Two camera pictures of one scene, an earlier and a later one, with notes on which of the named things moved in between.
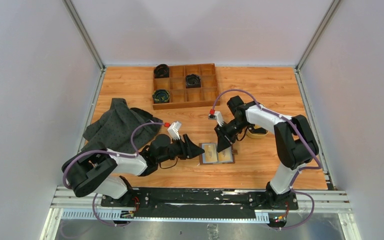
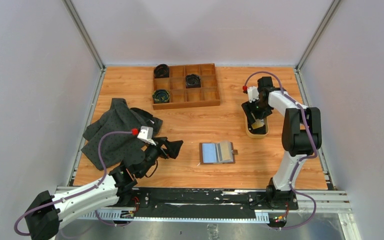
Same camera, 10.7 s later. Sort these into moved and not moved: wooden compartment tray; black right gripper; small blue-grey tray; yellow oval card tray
Moved: black right gripper
Not moved: yellow oval card tray; wooden compartment tray; small blue-grey tray
